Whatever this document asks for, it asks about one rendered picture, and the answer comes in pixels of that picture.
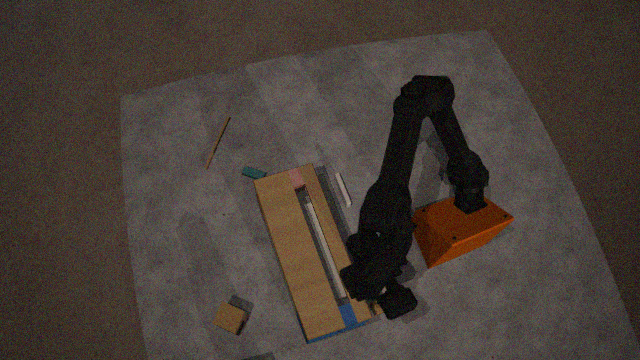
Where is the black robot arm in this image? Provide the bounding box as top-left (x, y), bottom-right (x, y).
top-left (339, 75), bottom-right (489, 302)

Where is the thin brown stick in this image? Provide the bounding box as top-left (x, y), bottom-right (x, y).
top-left (203, 116), bottom-right (230, 170)

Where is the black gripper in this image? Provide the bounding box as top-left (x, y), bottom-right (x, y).
top-left (346, 232), bottom-right (418, 320)

